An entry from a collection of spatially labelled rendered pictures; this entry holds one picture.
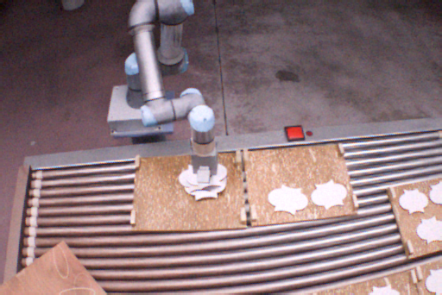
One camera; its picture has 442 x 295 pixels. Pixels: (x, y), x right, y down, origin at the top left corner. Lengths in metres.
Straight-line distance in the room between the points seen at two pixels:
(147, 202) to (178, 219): 0.14
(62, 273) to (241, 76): 2.57
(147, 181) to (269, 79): 2.05
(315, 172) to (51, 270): 1.08
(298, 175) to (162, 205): 0.52
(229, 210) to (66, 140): 1.97
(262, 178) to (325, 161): 0.27
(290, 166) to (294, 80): 1.92
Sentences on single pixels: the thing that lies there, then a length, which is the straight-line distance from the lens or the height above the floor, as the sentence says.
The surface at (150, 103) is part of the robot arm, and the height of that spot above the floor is 1.29.
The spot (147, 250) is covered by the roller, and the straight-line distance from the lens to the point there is 1.68.
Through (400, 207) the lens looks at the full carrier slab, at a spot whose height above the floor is 0.94.
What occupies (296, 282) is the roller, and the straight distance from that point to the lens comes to 1.60.
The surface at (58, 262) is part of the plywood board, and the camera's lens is 1.59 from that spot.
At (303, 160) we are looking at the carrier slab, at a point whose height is 0.94.
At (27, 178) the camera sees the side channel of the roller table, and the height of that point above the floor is 0.95.
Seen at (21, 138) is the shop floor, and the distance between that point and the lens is 3.67.
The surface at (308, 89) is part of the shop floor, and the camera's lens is 3.66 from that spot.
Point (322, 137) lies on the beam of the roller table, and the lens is 2.02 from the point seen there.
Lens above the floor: 2.35
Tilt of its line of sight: 47 degrees down
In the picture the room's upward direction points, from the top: 2 degrees counter-clockwise
